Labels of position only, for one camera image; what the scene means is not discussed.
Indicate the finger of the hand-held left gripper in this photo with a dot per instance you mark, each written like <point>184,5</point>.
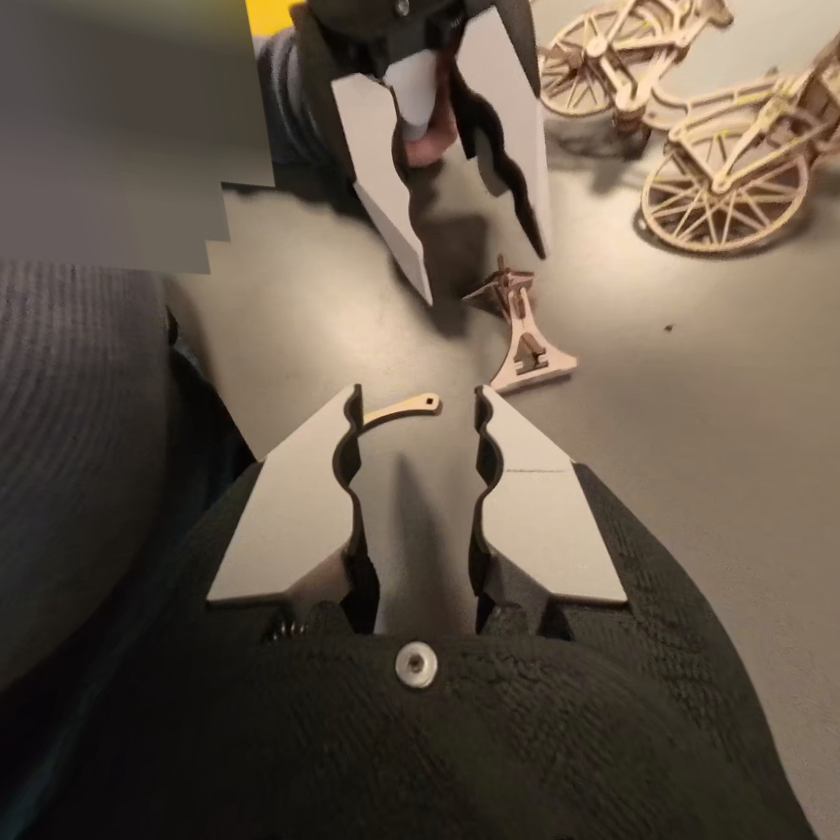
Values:
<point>499,59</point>
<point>374,151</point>

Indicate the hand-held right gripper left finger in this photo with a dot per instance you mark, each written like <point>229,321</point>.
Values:
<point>289,525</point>

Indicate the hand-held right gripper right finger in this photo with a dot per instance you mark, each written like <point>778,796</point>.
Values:
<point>551,531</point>

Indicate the wooden model stand assembly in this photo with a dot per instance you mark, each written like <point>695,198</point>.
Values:
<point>556,367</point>

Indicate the person's left forearm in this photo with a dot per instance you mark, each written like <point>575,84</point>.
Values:
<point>282,98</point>

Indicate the wooden bicycle model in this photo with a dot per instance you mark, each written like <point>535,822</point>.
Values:
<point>597,46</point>

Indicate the person's left hand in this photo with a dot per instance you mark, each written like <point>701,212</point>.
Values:
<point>430,149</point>

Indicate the yellow object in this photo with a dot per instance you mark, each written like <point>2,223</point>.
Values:
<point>285,10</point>

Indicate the person's dark trousers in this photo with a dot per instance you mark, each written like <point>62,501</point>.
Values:
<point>203,407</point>

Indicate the curved wooden strip part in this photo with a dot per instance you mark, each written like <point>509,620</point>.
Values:
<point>410,407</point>

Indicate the person's torso in knit sweater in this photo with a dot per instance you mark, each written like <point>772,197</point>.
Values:
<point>79,426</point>

